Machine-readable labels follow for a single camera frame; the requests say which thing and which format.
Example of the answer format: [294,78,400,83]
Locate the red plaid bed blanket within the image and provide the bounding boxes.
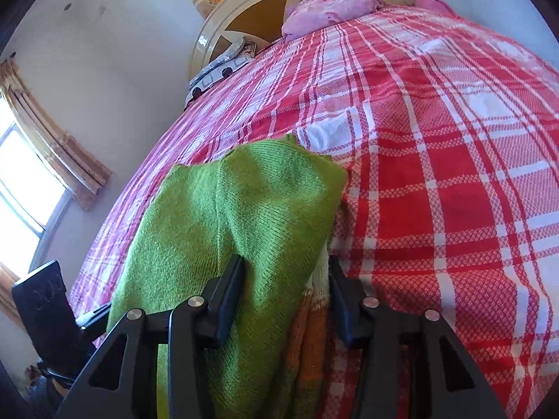
[70,4,559,419]

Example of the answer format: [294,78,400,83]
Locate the grey patterned pillow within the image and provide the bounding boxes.
[184,37,271,108]

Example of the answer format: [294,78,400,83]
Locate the side window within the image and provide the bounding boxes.
[0,96,73,280]

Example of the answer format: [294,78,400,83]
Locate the green striped knit sweater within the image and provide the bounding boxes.
[107,133,349,419]

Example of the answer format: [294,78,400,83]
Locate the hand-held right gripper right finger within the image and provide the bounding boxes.
[327,255,509,419]

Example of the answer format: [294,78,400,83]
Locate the pink cloth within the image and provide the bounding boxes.
[414,0,452,15]

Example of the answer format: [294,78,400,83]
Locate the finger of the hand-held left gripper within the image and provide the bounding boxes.
[75,302,112,331]

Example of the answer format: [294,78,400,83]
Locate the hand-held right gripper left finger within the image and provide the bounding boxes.
[55,253,245,419]

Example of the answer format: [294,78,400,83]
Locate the cream wooden headboard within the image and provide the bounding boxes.
[189,0,413,81]

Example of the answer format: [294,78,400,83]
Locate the pink floral pillow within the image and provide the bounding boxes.
[282,0,387,41]

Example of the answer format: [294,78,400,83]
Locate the beige patterned side curtain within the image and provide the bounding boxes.
[0,59,112,211]

